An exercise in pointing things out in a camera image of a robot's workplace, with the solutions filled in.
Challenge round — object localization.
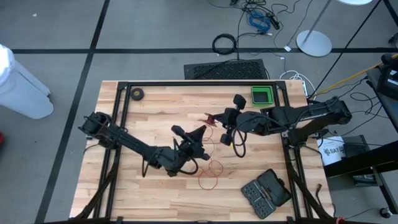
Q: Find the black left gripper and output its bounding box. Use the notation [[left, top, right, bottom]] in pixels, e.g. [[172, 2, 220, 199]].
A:
[[161, 124, 211, 177]]

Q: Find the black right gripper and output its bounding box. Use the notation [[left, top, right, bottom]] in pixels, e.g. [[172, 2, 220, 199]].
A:
[[213, 94, 270, 146]]

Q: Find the red cord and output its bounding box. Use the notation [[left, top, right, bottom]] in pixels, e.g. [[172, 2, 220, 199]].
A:
[[195, 116, 224, 190]]

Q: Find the green plastic bin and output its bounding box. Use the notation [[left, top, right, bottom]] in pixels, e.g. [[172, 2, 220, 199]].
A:
[[250, 85, 274, 107]]

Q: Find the black floor grate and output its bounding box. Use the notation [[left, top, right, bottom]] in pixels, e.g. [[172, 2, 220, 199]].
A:
[[183, 58, 269, 80]]

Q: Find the black tape roll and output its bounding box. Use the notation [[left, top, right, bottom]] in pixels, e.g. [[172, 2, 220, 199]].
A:
[[130, 87, 146, 101]]

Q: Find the black bit set case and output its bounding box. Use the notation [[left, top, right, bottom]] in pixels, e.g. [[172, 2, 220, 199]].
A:
[[241, 169, 292, 220]]

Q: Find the white round lamp base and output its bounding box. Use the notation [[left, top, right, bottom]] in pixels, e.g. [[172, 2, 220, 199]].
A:
[[295, 0, 374, 57]]

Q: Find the black cart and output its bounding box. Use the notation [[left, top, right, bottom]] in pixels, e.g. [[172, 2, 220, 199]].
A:
[[323, 52, 398, 218]]

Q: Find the white trash can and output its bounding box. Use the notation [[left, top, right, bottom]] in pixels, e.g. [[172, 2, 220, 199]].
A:
[[0, 43, 54, 120]]

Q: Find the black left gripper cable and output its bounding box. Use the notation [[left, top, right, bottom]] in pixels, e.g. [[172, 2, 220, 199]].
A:
[[141, 136, 200, 178]]

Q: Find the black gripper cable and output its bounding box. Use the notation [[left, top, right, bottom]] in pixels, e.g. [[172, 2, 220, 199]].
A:
[[141, 136, 200, 178], [231, 129, 248, 158]]

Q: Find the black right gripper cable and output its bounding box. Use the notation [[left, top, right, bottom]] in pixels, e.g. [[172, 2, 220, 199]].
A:
[[231, 129, 248, 158]]

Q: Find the coiled black cable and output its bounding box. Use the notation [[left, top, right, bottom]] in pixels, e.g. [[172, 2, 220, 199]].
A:
[[211, 33, 238, 56]]

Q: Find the white cable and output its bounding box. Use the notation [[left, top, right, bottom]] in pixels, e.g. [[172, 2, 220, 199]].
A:
[[279, 70, 317, 100]]

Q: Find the blue cable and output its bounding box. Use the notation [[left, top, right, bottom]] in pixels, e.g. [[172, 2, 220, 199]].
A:
[[248, 11, 271, 32]]

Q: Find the yellow floor cable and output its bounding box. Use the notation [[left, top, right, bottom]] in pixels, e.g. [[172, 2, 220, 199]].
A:
[[313, 54, 398, 96]]

